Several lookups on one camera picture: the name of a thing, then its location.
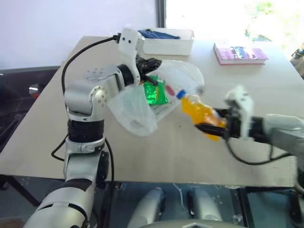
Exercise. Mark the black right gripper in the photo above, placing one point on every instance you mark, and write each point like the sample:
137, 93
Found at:
234, 123

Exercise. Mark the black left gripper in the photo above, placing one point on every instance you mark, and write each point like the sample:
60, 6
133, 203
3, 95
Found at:
143, 65

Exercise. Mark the orange juice bottle blue cap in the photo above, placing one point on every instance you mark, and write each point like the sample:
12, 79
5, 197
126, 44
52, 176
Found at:
202, 114

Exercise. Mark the translucent white plastic bag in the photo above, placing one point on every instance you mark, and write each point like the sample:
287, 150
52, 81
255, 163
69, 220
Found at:
135, 111

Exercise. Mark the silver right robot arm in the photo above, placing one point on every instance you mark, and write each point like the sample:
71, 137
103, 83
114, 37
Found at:
282, 130

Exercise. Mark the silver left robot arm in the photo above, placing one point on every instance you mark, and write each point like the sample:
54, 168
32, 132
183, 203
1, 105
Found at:
78, 95

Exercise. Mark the green foil snack packet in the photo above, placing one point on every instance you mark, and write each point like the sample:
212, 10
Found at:
155, 92

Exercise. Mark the white rectangular tray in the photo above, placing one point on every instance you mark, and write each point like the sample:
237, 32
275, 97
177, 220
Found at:
168, 46

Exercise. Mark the blue cloth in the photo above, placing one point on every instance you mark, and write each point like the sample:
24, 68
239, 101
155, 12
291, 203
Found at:
161, 34

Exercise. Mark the white flat packet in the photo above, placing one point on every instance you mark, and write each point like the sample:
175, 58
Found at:
164, 110

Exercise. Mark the pink book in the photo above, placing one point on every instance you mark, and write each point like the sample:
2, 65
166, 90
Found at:
240, 55

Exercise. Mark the silver rounded robot leg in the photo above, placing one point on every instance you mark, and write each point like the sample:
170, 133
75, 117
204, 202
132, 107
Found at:
148, 206
205, 204

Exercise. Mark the black furniture beside table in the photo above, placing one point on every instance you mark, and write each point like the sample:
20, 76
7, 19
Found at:
16, 104

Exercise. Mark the black table leg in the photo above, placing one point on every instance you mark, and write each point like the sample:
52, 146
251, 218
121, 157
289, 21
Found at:
19, 190

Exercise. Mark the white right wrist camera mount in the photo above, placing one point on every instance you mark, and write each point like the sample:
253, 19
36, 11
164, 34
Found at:
245, 107

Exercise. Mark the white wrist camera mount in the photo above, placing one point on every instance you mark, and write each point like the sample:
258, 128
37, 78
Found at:
128, 47
245, 107

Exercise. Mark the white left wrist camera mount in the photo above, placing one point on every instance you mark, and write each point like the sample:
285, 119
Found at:
128, 47

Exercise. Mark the dark window post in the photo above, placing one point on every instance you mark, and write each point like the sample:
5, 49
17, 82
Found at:
161, 13

